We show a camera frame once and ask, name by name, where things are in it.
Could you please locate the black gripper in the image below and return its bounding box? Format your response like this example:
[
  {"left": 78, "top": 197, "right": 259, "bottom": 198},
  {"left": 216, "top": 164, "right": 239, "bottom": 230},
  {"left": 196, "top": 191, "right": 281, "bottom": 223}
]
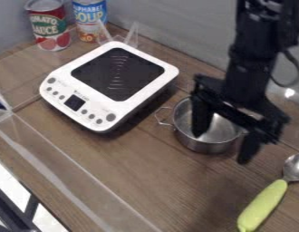
[{"left": 191, "top": 57, "right": 291, "bottom": 165}]

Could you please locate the silver pot with handles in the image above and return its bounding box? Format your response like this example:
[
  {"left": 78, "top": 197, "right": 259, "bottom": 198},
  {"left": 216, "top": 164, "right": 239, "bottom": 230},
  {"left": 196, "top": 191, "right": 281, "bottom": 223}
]
[{"left": 155, "top": 97, "right": 246, "bottom": 154}]

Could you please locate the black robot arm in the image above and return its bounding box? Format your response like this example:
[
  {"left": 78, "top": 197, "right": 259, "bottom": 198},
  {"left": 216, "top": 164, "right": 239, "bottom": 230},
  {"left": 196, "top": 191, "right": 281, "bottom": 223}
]
[{"left": 190, "top": 0, "right": 299, "bottom": 164}]

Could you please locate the white and black induction stove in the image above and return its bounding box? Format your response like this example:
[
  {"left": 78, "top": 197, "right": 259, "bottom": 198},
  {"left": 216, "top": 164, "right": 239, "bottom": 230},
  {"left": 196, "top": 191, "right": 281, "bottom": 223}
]
[{"left": 39, "top": 41, "right": 179, "bottom": 133}]

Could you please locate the alphabet soup can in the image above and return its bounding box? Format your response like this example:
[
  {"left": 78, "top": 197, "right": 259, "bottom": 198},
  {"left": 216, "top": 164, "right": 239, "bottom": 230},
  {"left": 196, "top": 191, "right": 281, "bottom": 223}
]
[{"left": 72, "top": 0, "right": 108, "bottom": 43}]

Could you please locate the tomato sauce can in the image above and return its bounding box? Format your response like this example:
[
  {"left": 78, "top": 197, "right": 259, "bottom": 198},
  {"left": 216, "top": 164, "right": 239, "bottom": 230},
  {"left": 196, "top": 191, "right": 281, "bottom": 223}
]
[{"left": 24, "top": 0, "right": 72, "bottom": 52}]

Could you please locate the spoon with green handle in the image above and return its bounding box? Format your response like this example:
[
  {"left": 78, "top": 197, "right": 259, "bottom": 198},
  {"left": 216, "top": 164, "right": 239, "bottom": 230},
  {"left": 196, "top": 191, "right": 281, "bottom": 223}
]
[{"left": 238, "top": 154, "right": 299, "bottom": 232}]

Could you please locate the clear acrylic corner bracket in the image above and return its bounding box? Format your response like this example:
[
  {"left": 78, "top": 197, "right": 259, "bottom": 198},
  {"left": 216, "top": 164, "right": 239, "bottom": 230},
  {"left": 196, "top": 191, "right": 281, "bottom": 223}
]
[{"left": 95, "top": 21, "right": 139, "bottom": 48}]

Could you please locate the black metal frame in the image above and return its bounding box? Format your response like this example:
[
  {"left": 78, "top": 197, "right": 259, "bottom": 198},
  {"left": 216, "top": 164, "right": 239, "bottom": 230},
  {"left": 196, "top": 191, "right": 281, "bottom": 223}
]
[{"left": 0, "top": 189, "right": 43, "bottom": 232}]

